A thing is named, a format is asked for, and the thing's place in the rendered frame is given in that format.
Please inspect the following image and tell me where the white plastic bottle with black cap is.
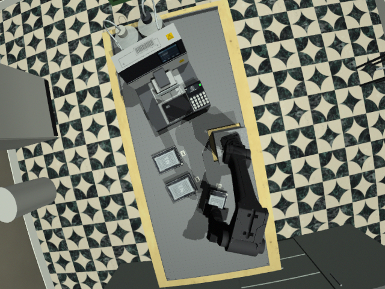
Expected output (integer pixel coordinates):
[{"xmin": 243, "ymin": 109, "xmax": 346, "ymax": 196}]
[{"xmin": 138, "ymin": 11, "xmax": 165, "ymax": 38}]

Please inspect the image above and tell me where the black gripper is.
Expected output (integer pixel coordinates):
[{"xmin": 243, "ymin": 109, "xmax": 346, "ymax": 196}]
[{"xmin": 203, "ymin": 203, "xmax": 229, "ymax": 221}]

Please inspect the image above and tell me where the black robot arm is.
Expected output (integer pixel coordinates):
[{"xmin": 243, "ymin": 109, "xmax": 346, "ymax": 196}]
[{"xmin": 206, "ymin": 132, "xmax": 269, "ymax": 256}]

